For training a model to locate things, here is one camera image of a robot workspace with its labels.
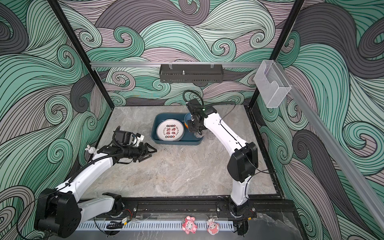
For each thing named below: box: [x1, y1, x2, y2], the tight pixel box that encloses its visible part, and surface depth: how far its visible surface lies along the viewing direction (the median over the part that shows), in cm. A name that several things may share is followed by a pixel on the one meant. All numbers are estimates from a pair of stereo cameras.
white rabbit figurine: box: [85, 144, 100, 155], surface depth 89 cm
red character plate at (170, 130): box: [156, 119, 185, 142], surface depth 105 cm
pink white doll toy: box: [206, 218, 220, 236], surface depth 67 cm
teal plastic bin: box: [151, 112, 204, 145], surface depth 101 cm
